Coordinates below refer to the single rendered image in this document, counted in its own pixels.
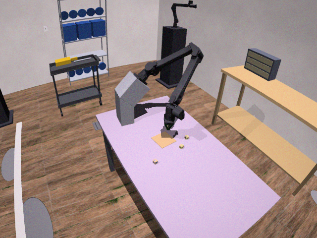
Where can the tan flat mat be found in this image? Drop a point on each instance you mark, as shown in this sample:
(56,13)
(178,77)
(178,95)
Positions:
(163,139)

